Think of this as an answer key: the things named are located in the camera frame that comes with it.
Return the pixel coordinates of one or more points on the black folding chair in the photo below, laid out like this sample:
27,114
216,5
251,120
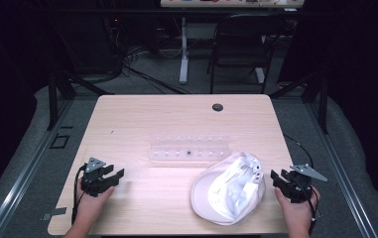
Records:
242,49

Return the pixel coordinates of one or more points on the aluminium floor rail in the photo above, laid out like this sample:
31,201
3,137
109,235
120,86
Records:
345,185
27,168

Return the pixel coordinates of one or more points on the black metal frame stand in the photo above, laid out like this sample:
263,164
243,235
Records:
323,105
52,99

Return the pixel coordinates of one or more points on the person's right hand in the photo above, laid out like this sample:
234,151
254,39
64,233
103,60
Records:
297,213

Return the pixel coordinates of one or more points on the white cap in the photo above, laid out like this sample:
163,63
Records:
229,195

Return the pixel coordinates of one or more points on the white desk leg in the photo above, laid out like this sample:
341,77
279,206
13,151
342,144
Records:
260,75
184,59

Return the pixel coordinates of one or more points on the black table grommet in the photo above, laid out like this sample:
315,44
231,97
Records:
217,107

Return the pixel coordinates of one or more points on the black tape square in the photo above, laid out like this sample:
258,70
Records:
51,142

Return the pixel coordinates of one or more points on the grey tape strip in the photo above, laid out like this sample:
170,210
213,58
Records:
54,213

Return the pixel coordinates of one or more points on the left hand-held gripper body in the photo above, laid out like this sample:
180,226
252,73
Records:
94,181

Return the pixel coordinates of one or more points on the clear acrylic rack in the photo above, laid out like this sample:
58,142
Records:
189,153

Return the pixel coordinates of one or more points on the person's left hand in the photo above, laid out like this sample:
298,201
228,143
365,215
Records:
89,205

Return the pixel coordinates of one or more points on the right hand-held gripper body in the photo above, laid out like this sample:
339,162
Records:
300,188

